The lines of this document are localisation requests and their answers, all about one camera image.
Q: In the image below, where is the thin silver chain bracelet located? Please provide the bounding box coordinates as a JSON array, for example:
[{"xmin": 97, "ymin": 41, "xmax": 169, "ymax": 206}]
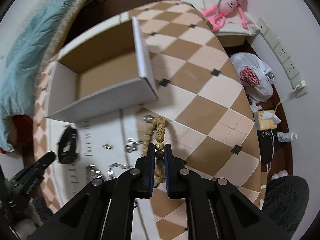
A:
[{"xmin": 107, "ymin": 137, "xmax": 142, "ymax": 178}]

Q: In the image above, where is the teal blue duvet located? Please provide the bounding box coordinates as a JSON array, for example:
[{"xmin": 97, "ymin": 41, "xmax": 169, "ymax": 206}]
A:
[{"xmin": 1, "ymin": 0, "xmax": 74, "ymax": 152}]

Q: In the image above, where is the wooden bead bracelet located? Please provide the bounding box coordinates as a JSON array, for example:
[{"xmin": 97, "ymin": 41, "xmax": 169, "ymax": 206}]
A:
[{"xmin": 141, "ymin": 116, "xmax": 167, "ymax": 188}]

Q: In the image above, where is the black smart watch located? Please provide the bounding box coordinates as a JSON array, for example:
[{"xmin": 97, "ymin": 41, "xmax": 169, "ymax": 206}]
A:
[{"xmin": 57, "ymin": 126, "xmax": 78, "ymax": 165}]

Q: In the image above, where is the checkered tablecloth with lettering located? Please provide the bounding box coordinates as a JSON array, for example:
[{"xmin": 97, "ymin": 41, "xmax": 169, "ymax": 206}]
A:
[{"xmin": 32, "ymin": 0, "xmax": 268, "ymax": 240}]

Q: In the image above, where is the white charger plug with cable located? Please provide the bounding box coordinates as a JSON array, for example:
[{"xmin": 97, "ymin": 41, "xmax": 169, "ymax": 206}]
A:
[{"xmin": 266, "ymin": 80, "xmax": 306, "ymax": 172}]

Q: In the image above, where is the chunky silver chain bracelet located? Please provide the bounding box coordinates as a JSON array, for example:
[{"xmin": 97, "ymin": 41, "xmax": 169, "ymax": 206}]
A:
[{"xmin": 85, "ymin": 164, "xmax": 106, "ymax": 181}]

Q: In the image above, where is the small yellow box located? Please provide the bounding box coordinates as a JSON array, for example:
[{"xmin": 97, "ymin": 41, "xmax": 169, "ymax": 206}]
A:
[{"xmin": 253, "ymin": 110, "xmax": 277, "ymax": 131}]

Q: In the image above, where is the small white bottle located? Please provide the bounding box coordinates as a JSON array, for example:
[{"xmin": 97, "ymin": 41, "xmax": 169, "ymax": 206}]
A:
[{"xmin": 277, "ymin": 132, "xmax": 298, "ymax": 142}]

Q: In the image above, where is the white cardboard box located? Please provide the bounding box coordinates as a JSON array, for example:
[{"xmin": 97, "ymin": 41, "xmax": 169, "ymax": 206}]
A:
[{"xmin": 44, "ymin": 17, "xmax": 158, "ymax": 123}]

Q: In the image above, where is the white wall power strip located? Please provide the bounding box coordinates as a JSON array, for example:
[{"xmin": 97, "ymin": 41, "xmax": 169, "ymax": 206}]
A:
[{"xmin": 257, "ymin": 18, "xmax": 308, "ymax": 98}]

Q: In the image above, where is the crumpled white tissue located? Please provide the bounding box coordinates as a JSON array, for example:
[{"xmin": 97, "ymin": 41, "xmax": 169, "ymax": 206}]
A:
[{"xmin": 250, "ymin": 103, "xmax": 263, "ymax": 113}]

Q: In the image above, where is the cardboard box under cloth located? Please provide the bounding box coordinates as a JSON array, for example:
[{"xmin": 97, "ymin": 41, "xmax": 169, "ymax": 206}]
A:
[{"xmin": 217, "ymin": 35, "xmax": 245, "ymax": 48}]

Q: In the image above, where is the white plastic bag red print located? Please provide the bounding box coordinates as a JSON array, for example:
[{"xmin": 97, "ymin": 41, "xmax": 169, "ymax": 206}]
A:
[{"xmin": 230, "ymin": 53, "xmax": 275, "ymax": 102}]

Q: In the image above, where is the pink panther plush toy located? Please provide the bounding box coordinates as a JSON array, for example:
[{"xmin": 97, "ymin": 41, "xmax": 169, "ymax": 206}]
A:
[{"xmin": 202, "ymin": 0, "xmax": 248, "ymax": 33}]

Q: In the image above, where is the bed mattress patterned sheet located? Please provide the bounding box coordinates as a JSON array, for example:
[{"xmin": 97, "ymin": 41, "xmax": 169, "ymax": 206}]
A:
[{"xmin": 42, "ymin": 0, "xmax": 97, "ymax": 63}]

